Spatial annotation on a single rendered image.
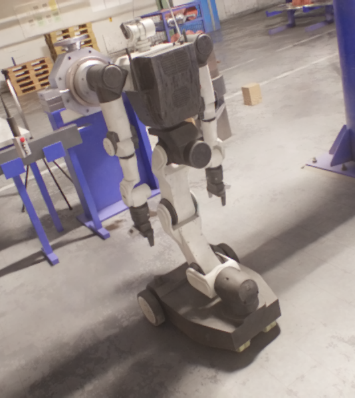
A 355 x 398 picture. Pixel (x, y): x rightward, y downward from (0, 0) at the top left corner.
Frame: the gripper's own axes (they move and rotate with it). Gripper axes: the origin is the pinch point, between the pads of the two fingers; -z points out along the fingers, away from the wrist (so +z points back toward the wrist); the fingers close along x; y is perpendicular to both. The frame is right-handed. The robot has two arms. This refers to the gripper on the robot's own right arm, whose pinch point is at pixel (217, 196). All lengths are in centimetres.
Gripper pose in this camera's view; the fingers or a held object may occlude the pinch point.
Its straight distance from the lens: 236.9
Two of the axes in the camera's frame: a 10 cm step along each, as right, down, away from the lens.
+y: -7.9, 4.2, -4.4
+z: -1.2, -8.2, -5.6
